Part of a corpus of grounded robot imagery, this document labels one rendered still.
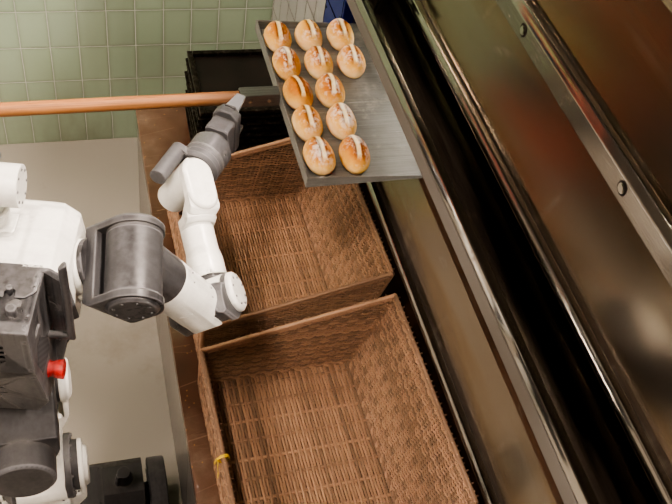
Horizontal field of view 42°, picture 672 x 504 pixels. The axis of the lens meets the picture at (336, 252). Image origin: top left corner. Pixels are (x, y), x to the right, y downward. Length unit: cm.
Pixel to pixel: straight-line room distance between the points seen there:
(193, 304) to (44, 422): 34
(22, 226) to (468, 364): 92
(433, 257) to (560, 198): 58
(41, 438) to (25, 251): 39
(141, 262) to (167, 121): 151
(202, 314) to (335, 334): 67
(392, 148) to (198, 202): 48
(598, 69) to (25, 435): 111
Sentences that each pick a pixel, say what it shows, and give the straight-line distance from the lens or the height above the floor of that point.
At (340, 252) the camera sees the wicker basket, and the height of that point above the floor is 69.
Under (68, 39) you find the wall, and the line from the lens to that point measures 335.
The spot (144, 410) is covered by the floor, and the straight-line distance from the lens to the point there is 285.
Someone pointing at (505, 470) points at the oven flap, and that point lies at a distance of 174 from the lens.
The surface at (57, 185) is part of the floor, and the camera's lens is 348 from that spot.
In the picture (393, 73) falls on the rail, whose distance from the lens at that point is 171.
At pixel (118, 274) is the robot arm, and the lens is 137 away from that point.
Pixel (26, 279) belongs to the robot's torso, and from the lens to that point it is 136.
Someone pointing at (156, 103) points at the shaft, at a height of 120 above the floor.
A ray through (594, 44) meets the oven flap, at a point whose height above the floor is 177.
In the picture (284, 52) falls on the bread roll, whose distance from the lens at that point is 206.
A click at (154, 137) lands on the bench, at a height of 58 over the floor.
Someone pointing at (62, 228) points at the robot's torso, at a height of 140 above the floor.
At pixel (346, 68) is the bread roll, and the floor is 121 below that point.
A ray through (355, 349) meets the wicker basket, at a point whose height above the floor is 64.
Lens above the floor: 245
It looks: 48 degrees down
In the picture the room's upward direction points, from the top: 13 degrees clockwise
